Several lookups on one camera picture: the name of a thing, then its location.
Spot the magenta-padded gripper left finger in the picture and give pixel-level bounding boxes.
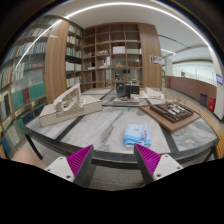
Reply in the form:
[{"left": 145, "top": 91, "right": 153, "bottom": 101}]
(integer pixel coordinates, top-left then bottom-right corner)
[{"left": 44, "top": 144, "right": 96, "bottom": 188}]

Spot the black box building model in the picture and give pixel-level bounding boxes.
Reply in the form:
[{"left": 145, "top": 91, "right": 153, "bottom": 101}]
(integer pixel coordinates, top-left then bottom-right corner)
[{"left": 115, "top": 82, "right": 141, "bottom": 100}]

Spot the white architectural building model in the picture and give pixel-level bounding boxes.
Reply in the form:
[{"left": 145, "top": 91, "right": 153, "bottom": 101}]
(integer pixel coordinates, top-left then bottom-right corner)
[{"left": 38, "top": 83, "right": 103, "bottom": 128}]

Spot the wall poster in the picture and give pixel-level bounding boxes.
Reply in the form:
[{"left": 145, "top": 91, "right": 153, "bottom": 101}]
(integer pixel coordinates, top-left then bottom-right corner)
[{"left": 149, "top": 55, "right": 164, "bottom": 66}]

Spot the small white building model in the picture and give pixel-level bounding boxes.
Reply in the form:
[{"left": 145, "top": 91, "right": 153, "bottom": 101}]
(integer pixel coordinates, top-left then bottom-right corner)
[{"left": 143, "top": 87, "right": 166, "bottom": 101}]

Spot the tall curved bookshelf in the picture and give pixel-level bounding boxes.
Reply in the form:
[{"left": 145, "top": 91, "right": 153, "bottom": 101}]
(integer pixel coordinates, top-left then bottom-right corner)
[{"left": 0, "top": 16, "right": 56, "bottom": 158}]

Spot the grey flat model base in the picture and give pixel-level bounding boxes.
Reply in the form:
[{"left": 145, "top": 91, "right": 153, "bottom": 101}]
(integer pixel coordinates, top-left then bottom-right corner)
[{"left": 103, "top": 89, "right": 148, "bottom": 107}]

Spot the dark shelf unit with books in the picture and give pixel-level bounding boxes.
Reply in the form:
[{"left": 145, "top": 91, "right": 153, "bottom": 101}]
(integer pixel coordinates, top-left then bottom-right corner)
[{"left": 64, "top": 23, "right": 84, "bottom": 90}]

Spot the person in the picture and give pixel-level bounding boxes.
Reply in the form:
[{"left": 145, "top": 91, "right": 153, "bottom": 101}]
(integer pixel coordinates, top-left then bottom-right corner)
[{"left": 12, "top": 146, "right": 47, "bottom": 170}]

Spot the red cabinet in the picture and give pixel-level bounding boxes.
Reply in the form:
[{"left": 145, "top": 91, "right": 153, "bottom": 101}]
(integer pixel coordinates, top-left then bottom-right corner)
[{"left": 208, "top": 96, "right": 217, "bottom": 113}]

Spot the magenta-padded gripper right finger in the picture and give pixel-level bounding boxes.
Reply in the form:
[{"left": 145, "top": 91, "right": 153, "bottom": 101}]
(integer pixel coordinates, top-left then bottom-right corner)
[{"left": 133, "top": 143, "right": 185, "bottom": 186}]

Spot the brown wooden model board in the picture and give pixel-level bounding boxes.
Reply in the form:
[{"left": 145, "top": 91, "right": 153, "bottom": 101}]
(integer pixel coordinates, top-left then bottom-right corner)
[{"left": 139, "top": 101, "right": 202, "bottom": 134}]

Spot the straight ceiling light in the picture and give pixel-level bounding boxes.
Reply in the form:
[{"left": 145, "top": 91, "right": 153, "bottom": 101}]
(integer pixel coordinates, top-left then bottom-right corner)
[{"left": 160, "top": 48, "right": 176, "bottom": 56}]

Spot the light blue cartoon print towel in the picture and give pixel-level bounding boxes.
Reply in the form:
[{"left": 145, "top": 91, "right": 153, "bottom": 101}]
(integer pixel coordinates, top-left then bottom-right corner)
[{"left": 123, "top": 123, "right": 153, "bottom": 149}]

